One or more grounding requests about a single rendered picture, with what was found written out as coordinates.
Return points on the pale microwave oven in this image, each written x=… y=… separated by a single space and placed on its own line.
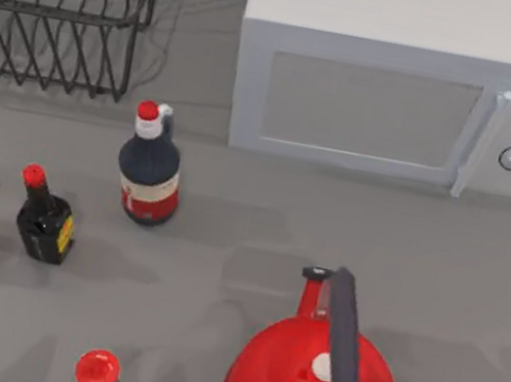
x=362 y=36

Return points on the dark bottle with yellow label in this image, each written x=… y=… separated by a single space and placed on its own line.
x=43 y=228

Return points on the dark bottle with red cap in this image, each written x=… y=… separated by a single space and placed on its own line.
x=99 y=374

